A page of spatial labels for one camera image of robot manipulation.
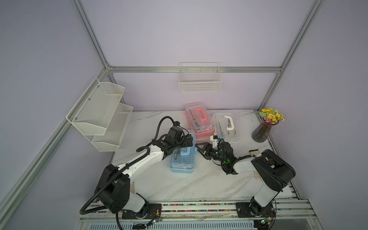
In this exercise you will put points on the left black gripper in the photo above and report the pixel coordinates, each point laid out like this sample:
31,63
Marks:
184,141

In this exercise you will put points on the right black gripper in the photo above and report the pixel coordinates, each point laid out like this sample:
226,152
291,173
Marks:
202,150

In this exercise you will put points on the blue clear toolbox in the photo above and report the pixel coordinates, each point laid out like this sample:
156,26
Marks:
183,160

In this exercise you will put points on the pink clear toolbox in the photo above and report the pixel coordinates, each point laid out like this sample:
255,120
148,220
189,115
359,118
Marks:
199,120

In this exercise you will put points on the white clear toolbox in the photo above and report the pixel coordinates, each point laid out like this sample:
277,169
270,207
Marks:
225,126

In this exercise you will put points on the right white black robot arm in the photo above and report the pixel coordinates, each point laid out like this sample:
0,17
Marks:
275,172

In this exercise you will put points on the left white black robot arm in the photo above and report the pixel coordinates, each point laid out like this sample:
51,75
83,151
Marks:
113,188

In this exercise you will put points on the beige work glove right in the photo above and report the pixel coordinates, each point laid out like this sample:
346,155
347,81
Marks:
254,153

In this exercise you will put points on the purple glass vase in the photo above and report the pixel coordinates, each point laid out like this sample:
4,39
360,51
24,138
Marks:
261,133

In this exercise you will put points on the lower white mesh shelf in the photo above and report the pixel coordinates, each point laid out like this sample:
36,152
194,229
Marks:
113,136

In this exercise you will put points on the white mesh shelf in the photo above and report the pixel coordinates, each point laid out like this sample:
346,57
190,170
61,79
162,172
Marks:
93,114
113,136

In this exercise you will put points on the yellow artificial flowers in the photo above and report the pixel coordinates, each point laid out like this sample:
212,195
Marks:
271,116

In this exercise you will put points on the upper white mesh shelf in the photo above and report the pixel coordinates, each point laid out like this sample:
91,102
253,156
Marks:
93,114

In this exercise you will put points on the white wire wall basket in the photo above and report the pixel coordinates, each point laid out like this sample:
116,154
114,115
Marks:
199,82

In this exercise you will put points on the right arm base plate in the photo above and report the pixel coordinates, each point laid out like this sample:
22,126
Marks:
254,210

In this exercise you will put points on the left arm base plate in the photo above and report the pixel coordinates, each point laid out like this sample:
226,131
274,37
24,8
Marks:
149,211

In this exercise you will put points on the aluminium frame rail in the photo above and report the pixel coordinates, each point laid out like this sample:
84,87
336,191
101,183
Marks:
177,69

